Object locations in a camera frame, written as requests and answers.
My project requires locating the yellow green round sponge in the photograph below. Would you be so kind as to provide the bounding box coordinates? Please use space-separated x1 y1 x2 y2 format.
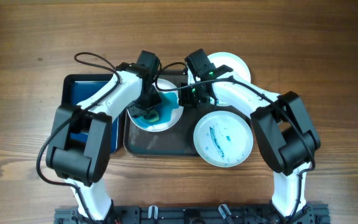
143 110 160 123

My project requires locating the white plate blue puddle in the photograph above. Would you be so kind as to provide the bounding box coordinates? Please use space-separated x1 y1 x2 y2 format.
129 90 184 132

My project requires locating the white plate long blue streak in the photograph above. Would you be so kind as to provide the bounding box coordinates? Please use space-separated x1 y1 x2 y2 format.
193 111 254 168

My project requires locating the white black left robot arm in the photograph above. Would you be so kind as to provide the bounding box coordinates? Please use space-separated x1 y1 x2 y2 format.
39 62 160 223

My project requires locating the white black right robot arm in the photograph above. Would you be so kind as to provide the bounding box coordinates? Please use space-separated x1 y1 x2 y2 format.
179 65 321 220

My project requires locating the dark brown serving tray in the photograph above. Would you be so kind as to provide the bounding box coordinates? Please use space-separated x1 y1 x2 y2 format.
122 68 252 157

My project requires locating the blue water tray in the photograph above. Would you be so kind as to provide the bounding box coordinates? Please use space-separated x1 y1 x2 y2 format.
62 74 125 154

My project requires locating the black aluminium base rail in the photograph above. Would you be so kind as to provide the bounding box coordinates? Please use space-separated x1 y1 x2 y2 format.
53 203 331 224

